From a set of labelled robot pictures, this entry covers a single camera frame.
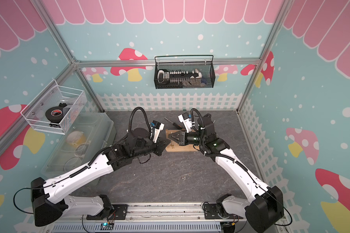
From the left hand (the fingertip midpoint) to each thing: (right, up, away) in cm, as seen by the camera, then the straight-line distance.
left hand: (169, 143), depth 70 cm
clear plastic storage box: (-45, +2, +9) cm, 46 cm away
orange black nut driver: (+5, +8, +37) cm, 38 cm away
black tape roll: (-57, +15, +1) cm, 58 cm away
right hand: (0, +3, -2) cm, 4 cm away
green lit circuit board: (-32, -42, +2) cm, 53 cm away
